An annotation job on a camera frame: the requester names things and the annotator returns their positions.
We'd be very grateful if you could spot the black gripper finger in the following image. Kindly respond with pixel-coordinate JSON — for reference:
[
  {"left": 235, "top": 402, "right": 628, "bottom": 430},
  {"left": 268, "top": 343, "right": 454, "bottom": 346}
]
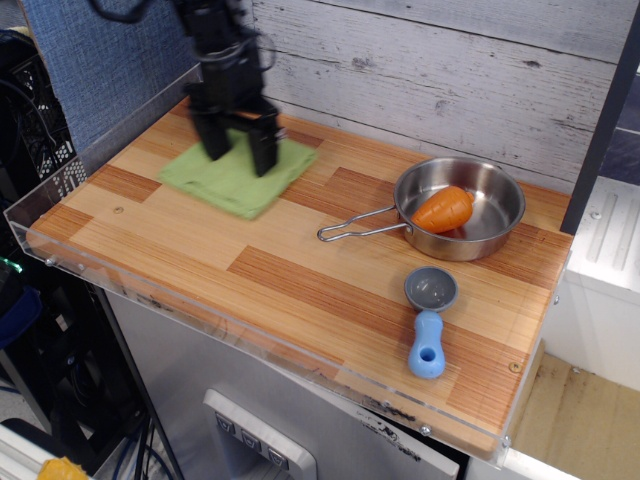
[
  {"left": 248, "top": 116, "right": 280, "bottom": 177},
  {"left": 192, "top": 111, "right": 231, "bottom": 161}
]

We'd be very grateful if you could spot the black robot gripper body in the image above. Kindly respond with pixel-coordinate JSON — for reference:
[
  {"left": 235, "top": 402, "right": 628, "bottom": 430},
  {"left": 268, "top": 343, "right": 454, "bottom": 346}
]
[{"left": 185, "top": 29, "right": 278, "bottom": 131}]

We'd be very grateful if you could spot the green towel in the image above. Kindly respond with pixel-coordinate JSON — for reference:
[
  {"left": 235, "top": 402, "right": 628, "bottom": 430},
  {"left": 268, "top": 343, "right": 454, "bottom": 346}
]
[{"left": 158, "top": 130, "right": 317, "bottom": 220}]

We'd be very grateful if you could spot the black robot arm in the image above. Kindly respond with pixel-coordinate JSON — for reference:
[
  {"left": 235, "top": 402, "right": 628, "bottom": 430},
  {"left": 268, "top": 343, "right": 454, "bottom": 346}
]
[{"left": 176, "top": 1, "right": 279, "bottom": 177}]

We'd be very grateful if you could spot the clear acrylic table guard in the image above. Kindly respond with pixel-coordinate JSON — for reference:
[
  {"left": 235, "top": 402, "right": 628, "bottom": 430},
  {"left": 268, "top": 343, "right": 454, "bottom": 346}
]
[{"left": 2, "top": 67, "right": 574, "bottom": 470}]

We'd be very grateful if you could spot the black plastic crate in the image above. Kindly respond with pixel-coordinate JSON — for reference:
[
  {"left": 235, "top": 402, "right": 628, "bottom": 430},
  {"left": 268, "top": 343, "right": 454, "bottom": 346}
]
[{"left": 1, "top": 29, "right": 76, "bottom": 206}]

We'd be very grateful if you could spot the orange toy carrot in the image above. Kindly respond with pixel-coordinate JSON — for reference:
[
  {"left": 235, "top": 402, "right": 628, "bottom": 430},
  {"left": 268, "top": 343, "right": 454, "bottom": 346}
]
[{"left": 411, "top": 186, "right": 475, "bottom": 234}]

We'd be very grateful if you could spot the blue grey toy scoop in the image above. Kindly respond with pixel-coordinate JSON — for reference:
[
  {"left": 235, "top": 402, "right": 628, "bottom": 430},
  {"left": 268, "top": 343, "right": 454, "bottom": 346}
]
[{"left": 404, "top": 267, "right": 458, "bottom": 379}]

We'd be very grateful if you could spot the silver toy appliance cabinet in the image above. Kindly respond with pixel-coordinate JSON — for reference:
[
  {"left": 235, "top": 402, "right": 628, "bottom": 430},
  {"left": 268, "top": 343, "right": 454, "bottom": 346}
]
[{"left": 106, "top": 293, "right": 469, "bottom": 479}]

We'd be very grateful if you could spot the white toy sink unit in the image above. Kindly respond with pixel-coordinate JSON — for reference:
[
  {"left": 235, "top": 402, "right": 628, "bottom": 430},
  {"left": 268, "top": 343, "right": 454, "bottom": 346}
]
[{"left": 541, "top": 177, "right": 639, "bottom": 390}]

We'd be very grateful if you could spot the dark grey right post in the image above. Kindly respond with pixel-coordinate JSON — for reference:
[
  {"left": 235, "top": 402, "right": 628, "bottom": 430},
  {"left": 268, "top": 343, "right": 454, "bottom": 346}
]
[{"left": 560, "top": 2, "right": 639, "bottom": 235}]

